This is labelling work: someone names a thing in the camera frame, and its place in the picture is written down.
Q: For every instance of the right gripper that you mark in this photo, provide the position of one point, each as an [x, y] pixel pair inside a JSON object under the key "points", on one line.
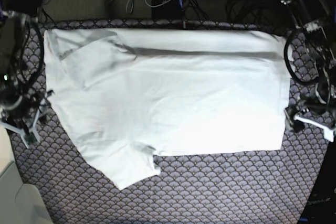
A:
{"points": [[22, 117]]}

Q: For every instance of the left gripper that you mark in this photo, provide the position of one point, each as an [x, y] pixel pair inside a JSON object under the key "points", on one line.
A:
{"points": [[303, 112]]}

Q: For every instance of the white T-shirt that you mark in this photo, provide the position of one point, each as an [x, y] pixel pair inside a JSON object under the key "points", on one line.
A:
{"points": [[124, 96]]}

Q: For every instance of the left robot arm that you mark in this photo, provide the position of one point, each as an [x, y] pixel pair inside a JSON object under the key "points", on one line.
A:
{"points": [[313, 19]]}

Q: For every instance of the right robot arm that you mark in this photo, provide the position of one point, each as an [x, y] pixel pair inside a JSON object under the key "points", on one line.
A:
{"points": [[18, 19]]}

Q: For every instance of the patterned fan-print tablecloth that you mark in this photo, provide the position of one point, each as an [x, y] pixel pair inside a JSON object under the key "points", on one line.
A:
{"points": [[249, 187]]}

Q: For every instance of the white plastic bin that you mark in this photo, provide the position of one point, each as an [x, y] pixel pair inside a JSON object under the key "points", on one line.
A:
{"points": [[20, 202]]}

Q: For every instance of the black computer case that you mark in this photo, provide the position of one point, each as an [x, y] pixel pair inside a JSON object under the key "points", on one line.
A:
{"points": [[320, 207]]}

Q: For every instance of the red black table clamp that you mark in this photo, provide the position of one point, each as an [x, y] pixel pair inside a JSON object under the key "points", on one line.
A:
{"points": [[184, 24]]}

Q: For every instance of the black box under table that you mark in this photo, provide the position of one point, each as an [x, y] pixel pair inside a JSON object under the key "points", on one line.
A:
{"points": [[171, 10]]}

